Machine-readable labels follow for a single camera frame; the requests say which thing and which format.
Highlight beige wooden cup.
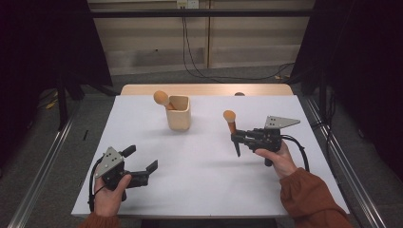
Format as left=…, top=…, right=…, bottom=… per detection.
left=165, top=94, right=192, bottom=132

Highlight black power cable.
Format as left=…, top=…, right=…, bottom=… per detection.
left=182, top=8, right=229, bottom=83
left=183, top=17, right=297, bottom=82

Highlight black metal stand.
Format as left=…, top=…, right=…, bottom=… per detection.
left=317, top=70, right=337, bottom=157
left=56, top=72, right=119, bottom=131

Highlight person's left hand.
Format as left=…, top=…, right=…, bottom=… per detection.
left=93, top=173, right=133, bottom=218

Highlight aluminium floor rail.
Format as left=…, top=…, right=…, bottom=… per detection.
left=8, top=104, right=81, bottom=228
left=300, top=96, right=388, bottom=228

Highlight person's right hand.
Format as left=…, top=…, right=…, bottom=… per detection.
left=254, top=140, right=299, bottom=181

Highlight black horizontal bar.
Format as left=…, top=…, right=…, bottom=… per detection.
left=89, top=9, right=313, bottom=19

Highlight white wall socket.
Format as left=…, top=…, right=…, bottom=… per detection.
left=176, top=0, right=200, bottom=10

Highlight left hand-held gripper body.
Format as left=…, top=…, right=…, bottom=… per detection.
left=93, top=145, right=150, bottom=191

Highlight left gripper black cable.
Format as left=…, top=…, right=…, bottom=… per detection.
left=87, top=157, right=106, bottom=214

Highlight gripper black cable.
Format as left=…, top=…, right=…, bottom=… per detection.
left=280, top=134, right=311, bottom=174
left=87, top=157, right=106, bottom=214

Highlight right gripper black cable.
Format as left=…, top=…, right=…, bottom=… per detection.
left=280, top=134, right=311, bottom=174

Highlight dark curtain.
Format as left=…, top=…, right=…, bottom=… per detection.
left=0, top=0, right=114, bottom=169
left=289, top=0, right=403, bottom=181

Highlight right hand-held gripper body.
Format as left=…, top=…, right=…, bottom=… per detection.
left=245, top=115, right=301, bottom=153

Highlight small makeup brush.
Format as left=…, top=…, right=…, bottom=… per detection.
left=222, top=109, right=242, bottom=159

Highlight white table sheet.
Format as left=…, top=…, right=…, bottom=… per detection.
left=70, top=94, right=351, bottom=219

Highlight large makeup brush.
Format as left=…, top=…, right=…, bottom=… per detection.
left=153, top=89, right=178, bottom=111

